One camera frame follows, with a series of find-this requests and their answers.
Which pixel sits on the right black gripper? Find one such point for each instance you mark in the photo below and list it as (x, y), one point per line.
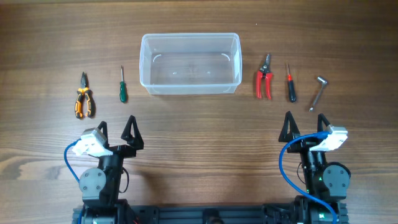
(293, 131)

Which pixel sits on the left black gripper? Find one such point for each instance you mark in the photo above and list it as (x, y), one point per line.
(129, 151)

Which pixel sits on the black red screwdriver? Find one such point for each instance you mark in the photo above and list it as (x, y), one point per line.
(290, 84)

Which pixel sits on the silver L socket wrench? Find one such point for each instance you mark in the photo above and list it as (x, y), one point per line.
(324, 83)

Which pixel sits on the orange black pliers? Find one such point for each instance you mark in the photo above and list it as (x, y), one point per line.
(84, 94)

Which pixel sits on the red handled wire cutters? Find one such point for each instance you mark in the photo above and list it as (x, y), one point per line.
(263, 78)

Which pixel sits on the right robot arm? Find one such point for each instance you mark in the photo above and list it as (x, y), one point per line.
(326, 183)

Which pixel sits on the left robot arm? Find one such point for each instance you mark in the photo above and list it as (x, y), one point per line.
(100, 186)

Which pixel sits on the clear plastic container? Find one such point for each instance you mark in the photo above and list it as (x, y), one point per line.
(191, 63)

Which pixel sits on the green handled screwdriver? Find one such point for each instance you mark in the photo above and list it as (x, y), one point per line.
(123, 92)

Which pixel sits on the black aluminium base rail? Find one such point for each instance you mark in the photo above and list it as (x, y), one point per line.
(267, 213)

